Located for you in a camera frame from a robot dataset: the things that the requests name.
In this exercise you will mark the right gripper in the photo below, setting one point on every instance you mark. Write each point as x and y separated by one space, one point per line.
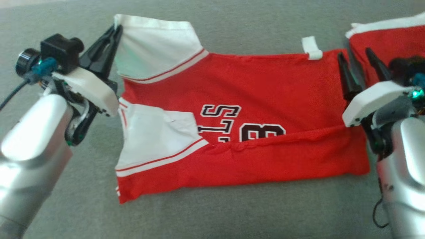
375 99

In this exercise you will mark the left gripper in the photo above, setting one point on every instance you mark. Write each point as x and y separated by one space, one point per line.
93 93

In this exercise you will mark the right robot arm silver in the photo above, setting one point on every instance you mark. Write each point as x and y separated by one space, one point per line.
405 186

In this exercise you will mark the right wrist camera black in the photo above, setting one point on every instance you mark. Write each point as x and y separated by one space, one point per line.
405 68

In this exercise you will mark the red and white shorts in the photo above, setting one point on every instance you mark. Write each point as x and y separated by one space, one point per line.
265 93

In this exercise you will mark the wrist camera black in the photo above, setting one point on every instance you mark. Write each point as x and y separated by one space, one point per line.
405 68
59 49

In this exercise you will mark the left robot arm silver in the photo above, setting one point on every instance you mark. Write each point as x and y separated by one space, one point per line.
30 159

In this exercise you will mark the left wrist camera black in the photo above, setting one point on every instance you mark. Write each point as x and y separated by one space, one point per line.
59 49

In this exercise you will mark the red garment white trim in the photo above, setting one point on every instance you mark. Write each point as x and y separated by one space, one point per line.
382 43

